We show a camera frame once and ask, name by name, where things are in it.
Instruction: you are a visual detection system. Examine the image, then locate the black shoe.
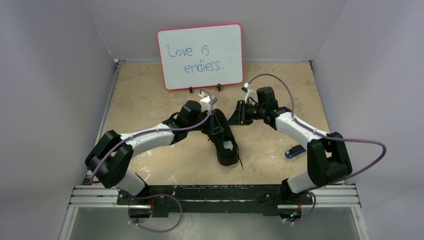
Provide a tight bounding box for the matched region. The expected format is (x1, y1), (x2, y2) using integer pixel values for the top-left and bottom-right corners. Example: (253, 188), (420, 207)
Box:
(209, 109), (240, 167)

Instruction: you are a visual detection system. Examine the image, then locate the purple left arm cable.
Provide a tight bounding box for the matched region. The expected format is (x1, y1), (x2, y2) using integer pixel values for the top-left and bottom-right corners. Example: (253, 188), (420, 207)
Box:
(89, 87), (216, 233)

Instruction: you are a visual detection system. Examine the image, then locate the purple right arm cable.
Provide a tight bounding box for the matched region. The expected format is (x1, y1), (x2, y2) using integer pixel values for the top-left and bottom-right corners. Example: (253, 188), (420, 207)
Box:
(246, 73), (387, 226)

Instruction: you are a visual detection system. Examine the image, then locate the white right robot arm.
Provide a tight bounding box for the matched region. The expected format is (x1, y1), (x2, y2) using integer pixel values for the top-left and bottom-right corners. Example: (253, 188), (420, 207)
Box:
(228, 83), (353, 204)

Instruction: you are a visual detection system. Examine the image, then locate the blue black marker eraser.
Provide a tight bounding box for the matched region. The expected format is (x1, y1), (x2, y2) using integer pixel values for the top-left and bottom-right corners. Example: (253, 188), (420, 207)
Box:
(285, 144), (306, 159)

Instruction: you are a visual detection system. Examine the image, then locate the black shoelace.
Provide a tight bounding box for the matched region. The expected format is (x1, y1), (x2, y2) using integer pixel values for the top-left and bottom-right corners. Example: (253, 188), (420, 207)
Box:
(208, 134), (244, 170)

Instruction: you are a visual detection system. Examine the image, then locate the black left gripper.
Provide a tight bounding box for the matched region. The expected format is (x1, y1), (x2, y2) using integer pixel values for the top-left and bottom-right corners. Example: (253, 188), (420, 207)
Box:
(187, 108), (223, 136)

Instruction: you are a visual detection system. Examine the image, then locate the aluminium extrusion rail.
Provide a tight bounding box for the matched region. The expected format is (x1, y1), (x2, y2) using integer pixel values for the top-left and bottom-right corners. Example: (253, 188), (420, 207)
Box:
(68, 185), (361, 208)

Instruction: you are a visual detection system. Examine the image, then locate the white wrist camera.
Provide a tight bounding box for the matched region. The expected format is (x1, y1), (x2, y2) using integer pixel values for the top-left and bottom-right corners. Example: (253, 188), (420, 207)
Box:
(199, 92), (218, 112)
(241, 82), (256, 105)

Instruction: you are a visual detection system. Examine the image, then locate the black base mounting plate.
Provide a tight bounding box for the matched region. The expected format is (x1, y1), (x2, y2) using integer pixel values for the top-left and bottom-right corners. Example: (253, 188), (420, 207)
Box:
(117, 184), (314, 219)

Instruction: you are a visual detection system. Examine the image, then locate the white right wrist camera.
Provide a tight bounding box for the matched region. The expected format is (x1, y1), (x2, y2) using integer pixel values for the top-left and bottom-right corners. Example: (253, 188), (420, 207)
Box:
(241, 82), (256, 105)

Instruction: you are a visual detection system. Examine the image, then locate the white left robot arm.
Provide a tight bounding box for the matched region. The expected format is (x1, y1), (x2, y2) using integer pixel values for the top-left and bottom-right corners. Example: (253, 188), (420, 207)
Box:
(84, 100), (227, 205)

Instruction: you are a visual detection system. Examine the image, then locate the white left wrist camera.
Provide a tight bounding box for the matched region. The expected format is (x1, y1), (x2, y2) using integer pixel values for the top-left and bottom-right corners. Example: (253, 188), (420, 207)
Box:
(199, 92), (218, 112)

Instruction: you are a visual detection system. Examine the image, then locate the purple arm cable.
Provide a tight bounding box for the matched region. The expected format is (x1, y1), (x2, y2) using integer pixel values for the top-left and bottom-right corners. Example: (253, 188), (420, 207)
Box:
(246, 73), (387, 226)
(89, 87), (216, 233)

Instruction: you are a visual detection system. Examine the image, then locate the red framed whiteboard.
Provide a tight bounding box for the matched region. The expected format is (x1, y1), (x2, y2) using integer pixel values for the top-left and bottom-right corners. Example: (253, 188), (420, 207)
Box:
(156, 23), (244, 91)

